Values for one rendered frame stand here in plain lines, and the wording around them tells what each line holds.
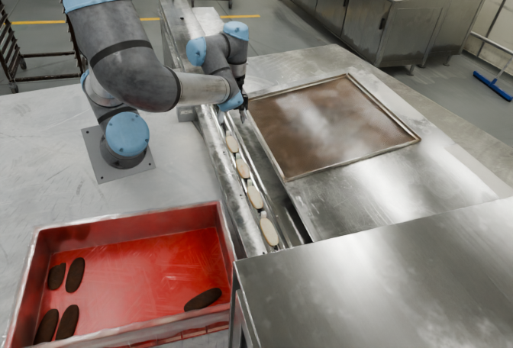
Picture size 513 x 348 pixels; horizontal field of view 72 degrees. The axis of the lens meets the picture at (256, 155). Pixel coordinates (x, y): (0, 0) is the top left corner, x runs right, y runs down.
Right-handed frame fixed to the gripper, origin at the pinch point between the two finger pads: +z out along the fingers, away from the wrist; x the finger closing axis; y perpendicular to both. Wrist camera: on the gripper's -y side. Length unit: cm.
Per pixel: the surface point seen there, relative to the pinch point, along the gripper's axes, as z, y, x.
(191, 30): 2, -97, 3
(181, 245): 11.4, 40.6, -24.6
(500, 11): 33, -203, 370
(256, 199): 7.8, 32.1, -0.2
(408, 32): 43, -180, 231
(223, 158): 7.7, 10.8, -5.4
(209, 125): 7.7, -9.9, -5.8
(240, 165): 7.9, 15.9, -0.5
